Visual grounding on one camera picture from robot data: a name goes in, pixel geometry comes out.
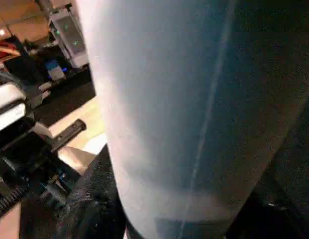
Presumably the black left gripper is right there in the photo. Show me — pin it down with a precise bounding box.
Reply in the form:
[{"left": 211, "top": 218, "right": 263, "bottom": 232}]
[{"left": 0, "top": 119, "right": 87, "bottom": 208}]

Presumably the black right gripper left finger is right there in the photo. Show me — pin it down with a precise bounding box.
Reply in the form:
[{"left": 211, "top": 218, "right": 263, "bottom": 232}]
[{"left": 19, "top": 143, "right": 128, "bottom": 239}]

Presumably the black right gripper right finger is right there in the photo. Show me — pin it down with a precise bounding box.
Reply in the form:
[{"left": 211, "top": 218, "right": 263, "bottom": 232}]
[{"left": 225, "top": 168, "right": 309, "bottom": 239}]

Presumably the white plastic table leg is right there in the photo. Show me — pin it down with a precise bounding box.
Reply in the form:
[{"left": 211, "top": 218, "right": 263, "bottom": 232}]
[{"left": 76, "top": 0, "right": 309, "bottom": 239}]

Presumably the black work mat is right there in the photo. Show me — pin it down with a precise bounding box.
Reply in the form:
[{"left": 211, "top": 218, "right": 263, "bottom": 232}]
[{"left": 32, "top": 67, "right": 309, "bottom": 239}]

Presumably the small blue lit box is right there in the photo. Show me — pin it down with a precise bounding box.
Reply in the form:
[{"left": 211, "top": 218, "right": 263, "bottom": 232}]
[{"left": 44, "top": 59, "right": 68, "bottom": 81}]

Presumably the white device with green lights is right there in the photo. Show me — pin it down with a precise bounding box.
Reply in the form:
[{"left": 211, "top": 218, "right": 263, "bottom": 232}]
[{"left": 48, "top": 4, "right": 90, "bottom": 70}]

